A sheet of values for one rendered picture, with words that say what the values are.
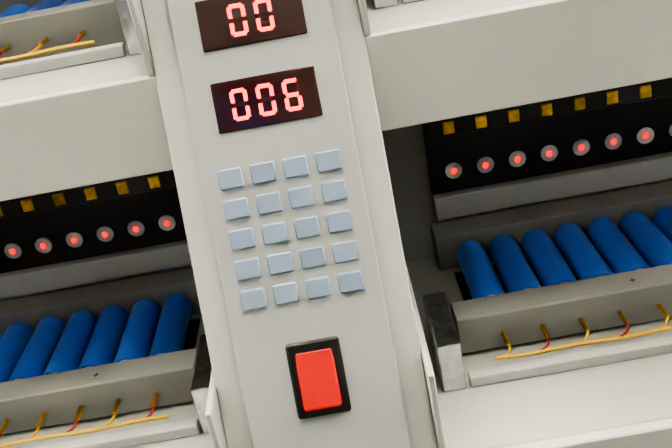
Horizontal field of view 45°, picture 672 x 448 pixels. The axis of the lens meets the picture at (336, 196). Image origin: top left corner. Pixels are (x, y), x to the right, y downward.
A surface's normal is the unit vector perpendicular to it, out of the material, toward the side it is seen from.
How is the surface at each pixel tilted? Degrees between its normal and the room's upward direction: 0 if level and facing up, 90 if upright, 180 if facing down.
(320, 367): 84
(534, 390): 21
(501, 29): 111
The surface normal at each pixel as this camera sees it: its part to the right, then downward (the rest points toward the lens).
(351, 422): -0.02, 0.06
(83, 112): 0.04, 0.41
